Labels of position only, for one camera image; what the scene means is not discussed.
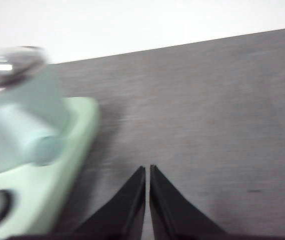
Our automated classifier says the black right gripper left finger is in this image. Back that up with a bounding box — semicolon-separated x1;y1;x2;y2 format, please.
68;165;147;240

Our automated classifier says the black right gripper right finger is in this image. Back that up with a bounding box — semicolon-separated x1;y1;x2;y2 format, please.
149;164;231;240

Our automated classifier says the mint green breakfast machine base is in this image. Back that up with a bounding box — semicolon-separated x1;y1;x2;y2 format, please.
0;96;101;240

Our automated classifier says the mint green pot with handle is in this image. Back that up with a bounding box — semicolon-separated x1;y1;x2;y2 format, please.
0;59;72;176

